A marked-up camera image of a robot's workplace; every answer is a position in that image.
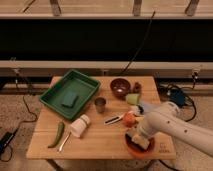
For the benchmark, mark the whiteboard eraser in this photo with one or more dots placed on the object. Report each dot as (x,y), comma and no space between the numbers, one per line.
(138,139)

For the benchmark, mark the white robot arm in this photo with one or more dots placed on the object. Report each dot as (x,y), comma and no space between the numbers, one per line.
(163,118)

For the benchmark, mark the dark red bowl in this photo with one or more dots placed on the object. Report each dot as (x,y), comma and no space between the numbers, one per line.
(120,87)

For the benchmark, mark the small metal cup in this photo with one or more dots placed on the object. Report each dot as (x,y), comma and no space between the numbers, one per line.
(100,103)

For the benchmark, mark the light green cup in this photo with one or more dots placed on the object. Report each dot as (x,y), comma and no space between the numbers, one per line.
(132,98)

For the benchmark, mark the small brown figurine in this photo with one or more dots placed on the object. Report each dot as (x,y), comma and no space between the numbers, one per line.
(137,87)

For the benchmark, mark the green sponge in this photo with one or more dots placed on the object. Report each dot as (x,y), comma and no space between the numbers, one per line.
(69,99)

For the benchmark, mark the orange fruit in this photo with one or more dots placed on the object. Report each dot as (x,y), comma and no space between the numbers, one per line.
(128,120)

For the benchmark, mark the green plastic tray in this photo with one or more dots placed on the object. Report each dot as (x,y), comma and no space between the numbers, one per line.
(75,81)

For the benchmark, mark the blue cloth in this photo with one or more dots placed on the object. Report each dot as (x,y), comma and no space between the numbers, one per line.
(147,107)

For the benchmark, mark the white cylindrical cup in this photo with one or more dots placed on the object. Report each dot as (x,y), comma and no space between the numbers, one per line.
(79,125)

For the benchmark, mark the green chili pepper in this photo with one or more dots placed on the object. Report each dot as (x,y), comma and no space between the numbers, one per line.
(59,134)

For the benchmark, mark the orange bowl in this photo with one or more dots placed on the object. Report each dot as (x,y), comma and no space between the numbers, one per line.
(138,152)

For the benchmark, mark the blue device on floor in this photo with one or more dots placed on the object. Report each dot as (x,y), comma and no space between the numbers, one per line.
(177,97)

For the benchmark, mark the black power adapter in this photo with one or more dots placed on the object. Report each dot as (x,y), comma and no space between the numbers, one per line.
(5,139)

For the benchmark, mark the black handled knife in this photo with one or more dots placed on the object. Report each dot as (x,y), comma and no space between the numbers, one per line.
(113,120)

